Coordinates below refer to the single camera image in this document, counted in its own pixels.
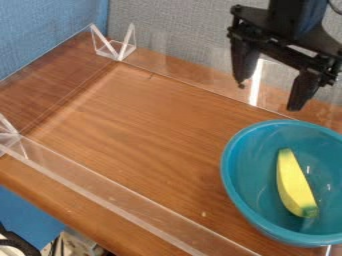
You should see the white cluttered object below table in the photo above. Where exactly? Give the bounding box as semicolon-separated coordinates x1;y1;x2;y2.
40;229;108;256

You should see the yellow toy banana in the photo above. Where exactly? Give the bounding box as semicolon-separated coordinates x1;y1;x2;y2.
276;148;319;218

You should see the blue plastic bowl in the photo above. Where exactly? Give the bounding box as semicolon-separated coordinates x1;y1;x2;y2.
220;120;342;247

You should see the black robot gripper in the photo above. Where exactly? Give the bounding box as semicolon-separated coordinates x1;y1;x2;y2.
227;0;342;111

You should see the dark object under table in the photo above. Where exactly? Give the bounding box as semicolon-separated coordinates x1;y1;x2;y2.
0;223;41;256

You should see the clear acrylic corner bracket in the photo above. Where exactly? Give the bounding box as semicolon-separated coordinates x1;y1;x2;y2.
89;24;136;61

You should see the clear acrylic front barrier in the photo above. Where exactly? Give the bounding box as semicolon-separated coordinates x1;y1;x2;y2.
0;115;260;256

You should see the clear acrylic back barrier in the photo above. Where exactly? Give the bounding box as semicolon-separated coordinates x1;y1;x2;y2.
91;22;342;124

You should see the clear acrylic barrier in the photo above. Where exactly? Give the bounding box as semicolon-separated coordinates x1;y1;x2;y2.
0;115;260;256
91;22;342;124

